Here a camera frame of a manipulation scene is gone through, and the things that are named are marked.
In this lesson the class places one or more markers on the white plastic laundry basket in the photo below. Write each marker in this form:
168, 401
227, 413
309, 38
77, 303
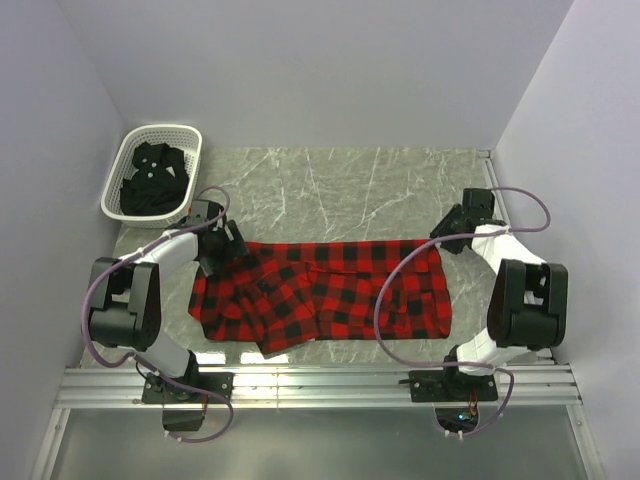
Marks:
186, 138

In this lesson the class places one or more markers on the aluminium mounting rail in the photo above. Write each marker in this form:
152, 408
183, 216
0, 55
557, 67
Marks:
305, 387

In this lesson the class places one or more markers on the aluminium side rail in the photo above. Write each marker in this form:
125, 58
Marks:
505, 210

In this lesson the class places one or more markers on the black shirt in basket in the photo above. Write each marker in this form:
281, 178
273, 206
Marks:
159, 183

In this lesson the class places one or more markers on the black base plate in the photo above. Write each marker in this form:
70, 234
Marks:
448, 385
213, 388

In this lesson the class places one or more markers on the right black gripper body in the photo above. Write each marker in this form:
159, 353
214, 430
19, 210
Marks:
451, 221

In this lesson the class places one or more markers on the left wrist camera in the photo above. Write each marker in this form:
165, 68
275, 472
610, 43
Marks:
205, 212

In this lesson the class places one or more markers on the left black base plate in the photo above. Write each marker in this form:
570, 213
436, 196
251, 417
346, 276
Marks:
213, 388

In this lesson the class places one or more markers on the red black plaid shirt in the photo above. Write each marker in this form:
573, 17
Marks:
286, 294

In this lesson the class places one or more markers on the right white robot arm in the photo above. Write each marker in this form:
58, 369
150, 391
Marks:
527, 310

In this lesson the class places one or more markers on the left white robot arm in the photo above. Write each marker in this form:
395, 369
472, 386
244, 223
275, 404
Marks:
122, 312

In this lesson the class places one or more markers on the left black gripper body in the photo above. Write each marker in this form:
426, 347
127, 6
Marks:
224, 250

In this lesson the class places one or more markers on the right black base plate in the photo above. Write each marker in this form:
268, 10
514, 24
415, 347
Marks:
448, 385

